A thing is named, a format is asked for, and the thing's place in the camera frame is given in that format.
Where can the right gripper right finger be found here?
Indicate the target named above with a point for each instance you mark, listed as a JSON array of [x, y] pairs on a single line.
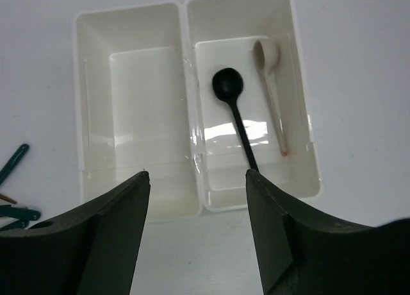
[[302, 250]]

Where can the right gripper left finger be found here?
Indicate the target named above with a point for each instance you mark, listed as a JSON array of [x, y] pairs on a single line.
[[91, 249]]

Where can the black plastic spoon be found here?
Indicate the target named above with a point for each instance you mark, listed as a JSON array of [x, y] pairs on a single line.
[[227, 85]]

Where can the beige plastic spoon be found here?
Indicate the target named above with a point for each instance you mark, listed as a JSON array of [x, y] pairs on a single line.
[[266, 57]]

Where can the left white plastic container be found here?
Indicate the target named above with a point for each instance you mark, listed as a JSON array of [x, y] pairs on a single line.
[[132, 107]]

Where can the white plastic container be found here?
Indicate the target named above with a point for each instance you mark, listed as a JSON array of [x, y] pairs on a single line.
[[132, 107], [220, 34]]

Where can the right white plastic container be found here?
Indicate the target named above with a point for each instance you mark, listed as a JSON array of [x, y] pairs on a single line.
[[220, 34]]

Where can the gold spoon green handle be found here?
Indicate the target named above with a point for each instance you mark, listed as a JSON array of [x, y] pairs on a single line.
[[21, 213]]

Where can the green handle utensil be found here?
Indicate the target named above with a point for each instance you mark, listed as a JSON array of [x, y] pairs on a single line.
[[13, 162]]

